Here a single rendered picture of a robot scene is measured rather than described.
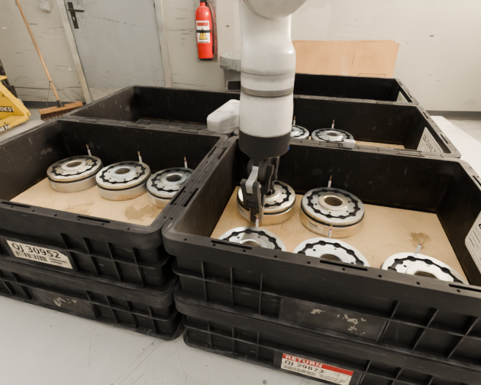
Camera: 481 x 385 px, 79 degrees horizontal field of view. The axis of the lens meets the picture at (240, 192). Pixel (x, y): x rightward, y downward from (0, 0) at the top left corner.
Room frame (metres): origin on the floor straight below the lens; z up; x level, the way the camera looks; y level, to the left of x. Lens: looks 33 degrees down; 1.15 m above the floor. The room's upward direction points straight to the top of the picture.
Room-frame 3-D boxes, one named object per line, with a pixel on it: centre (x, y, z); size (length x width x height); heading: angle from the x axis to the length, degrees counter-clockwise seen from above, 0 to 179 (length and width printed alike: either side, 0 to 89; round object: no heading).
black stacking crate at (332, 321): (0.34, -0.14, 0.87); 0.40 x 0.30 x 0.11; 75
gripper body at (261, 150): (0.40, -0.04, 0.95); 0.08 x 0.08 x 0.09
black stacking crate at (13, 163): (0.44, 0.25, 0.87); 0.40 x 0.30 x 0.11; 75
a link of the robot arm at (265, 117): (0.41, -0.02, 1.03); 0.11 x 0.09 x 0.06; 69
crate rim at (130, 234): (0.44, 0.25, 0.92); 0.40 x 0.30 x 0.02; 75
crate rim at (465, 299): (0.34, -0.14, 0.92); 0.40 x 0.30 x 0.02; 75
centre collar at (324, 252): (0.27, -0.12, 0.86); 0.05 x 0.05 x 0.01
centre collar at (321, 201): (0.40, -0.15, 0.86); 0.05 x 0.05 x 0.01
